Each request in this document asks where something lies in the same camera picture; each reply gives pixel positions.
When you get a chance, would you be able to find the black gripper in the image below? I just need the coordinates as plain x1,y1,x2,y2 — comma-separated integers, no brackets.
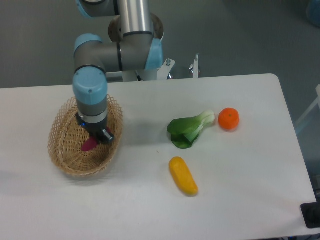
79,119,115,145

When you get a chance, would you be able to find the purple sweet potato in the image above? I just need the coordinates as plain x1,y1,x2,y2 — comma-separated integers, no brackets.
81,140,102,152

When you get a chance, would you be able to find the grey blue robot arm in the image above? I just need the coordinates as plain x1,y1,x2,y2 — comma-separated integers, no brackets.
72,0,163,145

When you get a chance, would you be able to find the woven wicker basket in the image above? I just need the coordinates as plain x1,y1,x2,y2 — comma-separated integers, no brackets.
48,95,123,177

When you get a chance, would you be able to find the green bok choy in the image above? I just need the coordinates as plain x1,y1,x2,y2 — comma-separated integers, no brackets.
166,110,216,149

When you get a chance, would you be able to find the yellow squash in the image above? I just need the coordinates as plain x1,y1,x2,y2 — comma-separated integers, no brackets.
169,156,199,197

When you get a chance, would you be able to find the orange tangerine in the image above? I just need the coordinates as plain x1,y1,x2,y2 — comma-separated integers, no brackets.
218,107,240,130

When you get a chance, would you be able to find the black device at table edge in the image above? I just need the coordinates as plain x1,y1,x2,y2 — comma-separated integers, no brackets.
300,202,320,229

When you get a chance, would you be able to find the blue object top right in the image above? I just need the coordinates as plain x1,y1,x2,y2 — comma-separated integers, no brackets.
306,0,320,27

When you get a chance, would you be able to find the white metal frame bracket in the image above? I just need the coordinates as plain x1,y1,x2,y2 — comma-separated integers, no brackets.
156,53,201,81

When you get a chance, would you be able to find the white frame right edge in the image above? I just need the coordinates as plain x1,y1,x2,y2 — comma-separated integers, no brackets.
295,85,320,133

